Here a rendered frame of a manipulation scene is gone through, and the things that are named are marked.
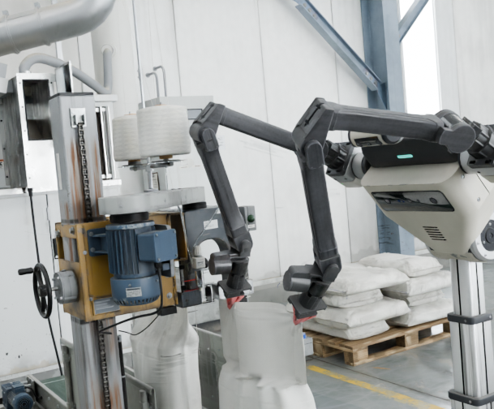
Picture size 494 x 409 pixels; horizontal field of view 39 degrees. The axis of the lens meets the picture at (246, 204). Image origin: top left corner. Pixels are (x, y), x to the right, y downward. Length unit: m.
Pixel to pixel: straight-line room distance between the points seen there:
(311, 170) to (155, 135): 0.64
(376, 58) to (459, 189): 6.42
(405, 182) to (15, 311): 3.49
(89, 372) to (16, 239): 2.71
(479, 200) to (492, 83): 7.95
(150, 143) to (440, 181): 0.87
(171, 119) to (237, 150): 5.05
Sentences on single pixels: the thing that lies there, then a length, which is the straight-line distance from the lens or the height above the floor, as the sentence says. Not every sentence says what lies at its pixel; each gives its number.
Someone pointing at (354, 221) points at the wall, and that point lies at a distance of 8.10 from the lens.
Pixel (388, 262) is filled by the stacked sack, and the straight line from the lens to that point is 5.71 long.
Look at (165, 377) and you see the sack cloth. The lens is 2.74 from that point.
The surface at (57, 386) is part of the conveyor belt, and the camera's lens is 3.99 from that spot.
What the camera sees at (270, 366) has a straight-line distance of 2.14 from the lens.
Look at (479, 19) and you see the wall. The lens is 9.95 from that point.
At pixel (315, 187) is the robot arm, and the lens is 1.72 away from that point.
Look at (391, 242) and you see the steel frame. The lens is 8.34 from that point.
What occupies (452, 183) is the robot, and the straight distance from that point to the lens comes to 1.99.
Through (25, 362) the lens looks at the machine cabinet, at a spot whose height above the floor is 0.27.
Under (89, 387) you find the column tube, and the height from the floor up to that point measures 0.80.
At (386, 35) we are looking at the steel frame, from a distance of 8.15.
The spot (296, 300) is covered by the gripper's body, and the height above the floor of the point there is 1.08.
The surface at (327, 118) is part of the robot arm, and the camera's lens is 1.62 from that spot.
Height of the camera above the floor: 1.47
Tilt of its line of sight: 3 degrees down
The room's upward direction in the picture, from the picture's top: 5 degrees counter-clockwise
